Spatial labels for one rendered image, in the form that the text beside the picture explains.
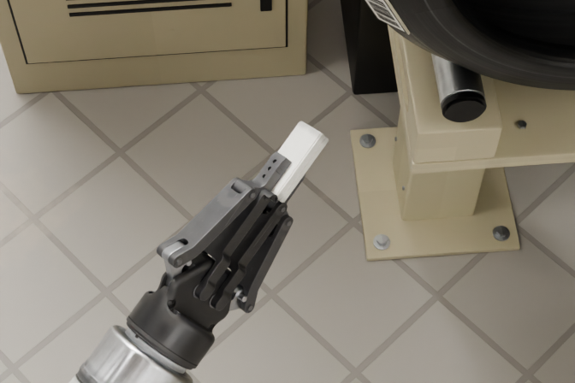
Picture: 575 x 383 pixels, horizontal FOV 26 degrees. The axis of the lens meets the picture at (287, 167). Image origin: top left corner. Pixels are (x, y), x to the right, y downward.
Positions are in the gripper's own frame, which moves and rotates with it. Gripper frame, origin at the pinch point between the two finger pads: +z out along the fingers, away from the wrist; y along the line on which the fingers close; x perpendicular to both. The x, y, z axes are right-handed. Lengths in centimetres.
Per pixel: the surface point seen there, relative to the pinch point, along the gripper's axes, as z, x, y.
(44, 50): -2, -109, 54
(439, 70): 17.1, -3.5, 14.3
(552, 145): 19.2, 2.8, 29.8
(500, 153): 15.2, -0.1, 27.0
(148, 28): 12, -97, 60
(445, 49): 16.7, 3.0, 4.7
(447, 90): 15.6, -1.0, 14.0
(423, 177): 18, -47, 85
